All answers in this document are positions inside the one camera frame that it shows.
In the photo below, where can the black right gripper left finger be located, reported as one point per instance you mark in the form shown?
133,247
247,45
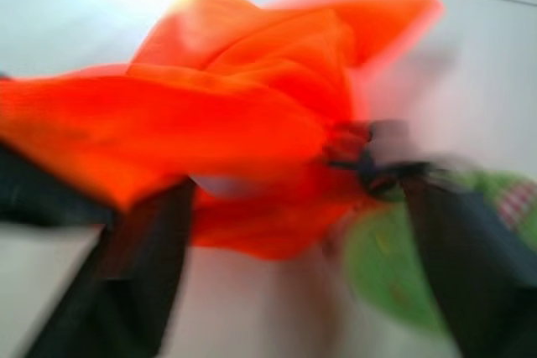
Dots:
126,282

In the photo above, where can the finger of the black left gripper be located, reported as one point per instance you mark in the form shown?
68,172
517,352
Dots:
46,198

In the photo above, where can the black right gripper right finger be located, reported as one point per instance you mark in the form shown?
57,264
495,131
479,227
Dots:
474,274

